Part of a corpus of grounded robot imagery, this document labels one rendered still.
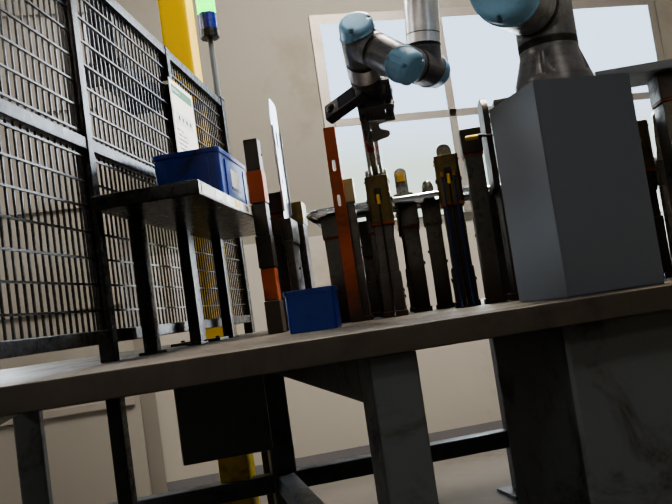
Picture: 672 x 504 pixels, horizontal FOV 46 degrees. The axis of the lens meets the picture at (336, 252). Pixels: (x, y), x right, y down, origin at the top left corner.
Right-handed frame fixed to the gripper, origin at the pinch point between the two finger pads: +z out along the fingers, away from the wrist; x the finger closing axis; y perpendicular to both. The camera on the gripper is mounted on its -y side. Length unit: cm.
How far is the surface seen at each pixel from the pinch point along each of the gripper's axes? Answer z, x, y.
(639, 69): -14, -6, 60
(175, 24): 23, 90, -63
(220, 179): -4.3, -9.1, -35.5
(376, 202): 12.1, -9.9, -0.6
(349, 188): 14.1, -2.4, -7.2
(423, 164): 162, 132, 16
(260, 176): 7.3, 0.4, -28.8
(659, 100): -7, -10, 65
